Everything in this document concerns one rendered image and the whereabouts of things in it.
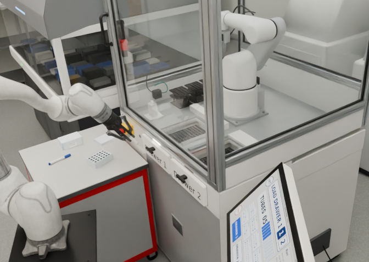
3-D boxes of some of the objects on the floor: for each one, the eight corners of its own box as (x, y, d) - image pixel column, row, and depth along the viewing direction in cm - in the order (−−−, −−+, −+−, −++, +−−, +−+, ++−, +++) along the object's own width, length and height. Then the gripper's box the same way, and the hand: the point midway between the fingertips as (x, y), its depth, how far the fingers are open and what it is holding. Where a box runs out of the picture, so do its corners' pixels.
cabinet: (224, 338, 216) (220, 221, 178) (138, 228, 295) (122, 131, 257) (347, 257, 258) (364, 149, 220) (242, 179, 336) (242, 90, 299)
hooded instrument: (89, 217, 309) (31, -34, 225) (30, 125, 451) (-19, -50, 368) (219, 162, 362) (211, -58, 278) (129, 95, 504) (106, -63, 420)
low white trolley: (74, 305, 240) (45, 202, 205) (46, 243, 288) (18, 150, 252) (161, 261, 266) (148, 162, 230) (122, 210, 313) (106, 122, 278)
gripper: (99, 129, 189) (131, 155, 204) (118, 108, 190) (148, 135, 205) (93, 123, 195) (124, 149, 210) (111, 102, 196) (141, 130, 211)
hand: (132, 139), depth 205 cm, fingers closed
